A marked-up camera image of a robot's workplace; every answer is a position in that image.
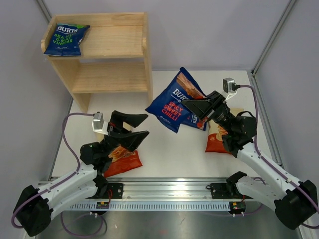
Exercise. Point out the wooden two-tier shelf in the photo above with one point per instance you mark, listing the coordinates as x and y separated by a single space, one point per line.
115 55

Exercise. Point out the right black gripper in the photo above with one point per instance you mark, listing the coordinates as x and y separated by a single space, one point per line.
202 108

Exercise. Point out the cassava chips bag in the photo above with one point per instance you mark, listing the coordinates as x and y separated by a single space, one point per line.
214 140
122 161

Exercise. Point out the black base bracket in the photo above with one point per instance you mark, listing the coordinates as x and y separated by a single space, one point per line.
223 191
113 190

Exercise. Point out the right black base bracket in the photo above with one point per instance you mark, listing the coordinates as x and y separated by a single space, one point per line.
223 191

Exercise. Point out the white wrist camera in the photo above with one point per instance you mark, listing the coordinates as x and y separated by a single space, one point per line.
229 88
99 125

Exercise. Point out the right aluminium frame post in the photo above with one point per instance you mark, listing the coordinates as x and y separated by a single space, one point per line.
273 37

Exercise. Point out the blue sea salt vinegar bag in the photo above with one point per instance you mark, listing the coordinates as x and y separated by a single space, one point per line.
66 39

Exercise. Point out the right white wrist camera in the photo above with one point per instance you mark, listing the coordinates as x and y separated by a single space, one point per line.
229 88

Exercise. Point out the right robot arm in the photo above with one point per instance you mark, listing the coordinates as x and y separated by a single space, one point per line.
292 200

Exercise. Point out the aluminium mounting rail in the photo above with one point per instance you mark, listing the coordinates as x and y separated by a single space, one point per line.
166 189

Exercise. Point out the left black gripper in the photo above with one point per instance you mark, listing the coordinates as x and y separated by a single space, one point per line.
129 140

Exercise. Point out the aluminium frame post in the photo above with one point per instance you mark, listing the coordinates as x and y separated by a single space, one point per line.
41 4
273 37

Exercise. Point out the left aluminium frame post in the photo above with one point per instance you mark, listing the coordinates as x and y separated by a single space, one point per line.
41 4

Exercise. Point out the spicy sweet chilli bag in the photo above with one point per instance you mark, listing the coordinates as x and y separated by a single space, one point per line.
167 106
194 121

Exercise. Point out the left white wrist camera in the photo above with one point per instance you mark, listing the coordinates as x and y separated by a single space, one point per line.
99 125

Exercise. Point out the left black base bracket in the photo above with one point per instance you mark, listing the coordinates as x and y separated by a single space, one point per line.
113 190

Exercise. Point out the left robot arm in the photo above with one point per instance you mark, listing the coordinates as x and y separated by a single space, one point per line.
37 207

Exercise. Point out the white slotted cable duct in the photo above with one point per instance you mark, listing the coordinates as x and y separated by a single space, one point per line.
190 206

